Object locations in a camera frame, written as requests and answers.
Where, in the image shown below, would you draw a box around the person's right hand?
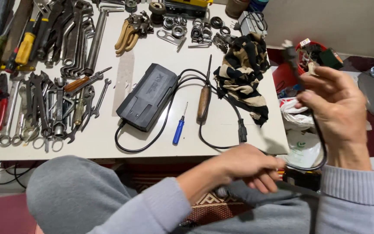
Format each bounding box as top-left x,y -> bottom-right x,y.
295,66 -> 371,160

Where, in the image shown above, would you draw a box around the person's left hand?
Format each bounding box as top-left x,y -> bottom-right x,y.
218,145 -> 287,194

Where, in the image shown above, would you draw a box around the black power cord with plug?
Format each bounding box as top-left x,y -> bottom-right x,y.
178,40 -> 328,172

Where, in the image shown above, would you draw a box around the white plastic bags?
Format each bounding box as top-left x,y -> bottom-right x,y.
279,97 -> 324,170

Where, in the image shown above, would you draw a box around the patterned red rug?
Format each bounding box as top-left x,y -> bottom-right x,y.
130,172 -> 374,232

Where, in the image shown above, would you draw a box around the black and tan striped cloth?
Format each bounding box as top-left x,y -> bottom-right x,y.
213,32 -> 271,127

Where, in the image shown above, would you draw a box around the red bucket with parts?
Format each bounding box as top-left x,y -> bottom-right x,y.
296,39 -> 330,76

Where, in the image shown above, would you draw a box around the green box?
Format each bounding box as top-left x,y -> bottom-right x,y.
318,47 -> 344,70

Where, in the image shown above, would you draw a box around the steel clamp parts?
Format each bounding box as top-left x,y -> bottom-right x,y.
212,32 -> 238,53

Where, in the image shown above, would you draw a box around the black power adapter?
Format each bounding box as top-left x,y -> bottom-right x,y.
116,63 -> 179,132

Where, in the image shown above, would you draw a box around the grey metal power supply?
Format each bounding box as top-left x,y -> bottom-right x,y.
237,11 -> 268,37

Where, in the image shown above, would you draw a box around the group of steel bearings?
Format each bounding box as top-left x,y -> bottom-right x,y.
163,15 -> 232,45

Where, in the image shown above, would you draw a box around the brown cup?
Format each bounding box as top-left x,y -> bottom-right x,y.
225,0 -> 251,19

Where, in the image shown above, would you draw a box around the blue container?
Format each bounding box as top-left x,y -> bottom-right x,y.
248,0 -> 269,14

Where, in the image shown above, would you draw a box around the yellow and black tool case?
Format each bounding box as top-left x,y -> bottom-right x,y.
164,0 -> 214,19

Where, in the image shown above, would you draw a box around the person's grey trousers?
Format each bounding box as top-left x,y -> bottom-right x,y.
26,155 -> 324,234

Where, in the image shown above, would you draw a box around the black pulley wheel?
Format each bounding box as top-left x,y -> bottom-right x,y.
148,2 -> 167,25

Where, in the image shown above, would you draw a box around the long steel socket wrench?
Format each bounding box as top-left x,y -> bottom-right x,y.
84,7 -> 125,76

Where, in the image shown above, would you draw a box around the steel scissors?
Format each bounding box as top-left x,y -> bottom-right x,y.
32,136 -> 65,153

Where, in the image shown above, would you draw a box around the heap of small steel wrenches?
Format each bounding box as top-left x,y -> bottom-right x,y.
0,70 -> 112,153

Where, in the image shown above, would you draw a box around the row of large steel wrenches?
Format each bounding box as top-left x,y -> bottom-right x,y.
38,0 -> 97,78

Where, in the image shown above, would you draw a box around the dark files and chisels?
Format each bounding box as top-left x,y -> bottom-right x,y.
0,0 -> 34,71

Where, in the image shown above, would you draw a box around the wooden handle soldering iron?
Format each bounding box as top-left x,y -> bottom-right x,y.
196,54 -> 213,125

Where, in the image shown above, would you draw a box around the blue handle screwdriver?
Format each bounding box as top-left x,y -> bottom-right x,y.
172,102 -> 189,146

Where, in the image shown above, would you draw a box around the black adapter cable with connector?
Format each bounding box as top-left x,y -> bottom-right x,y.
114,76 -> 248,153

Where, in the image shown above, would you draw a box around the flat steel bracket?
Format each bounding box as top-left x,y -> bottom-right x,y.
156,29 -> 188,50

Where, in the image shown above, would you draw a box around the tan handle punch pliers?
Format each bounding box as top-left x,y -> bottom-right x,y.
114,11 -> 154,55

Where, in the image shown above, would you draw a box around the wooden handle screwdriver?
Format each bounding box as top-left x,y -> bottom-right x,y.
64,67 -> 112,93

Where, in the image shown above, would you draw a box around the black cables under table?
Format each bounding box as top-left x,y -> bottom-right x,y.
0,161 -> 38,190

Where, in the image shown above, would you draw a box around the yellow handle screwdrivers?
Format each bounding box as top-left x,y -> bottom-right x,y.
14,13 -> 50,66

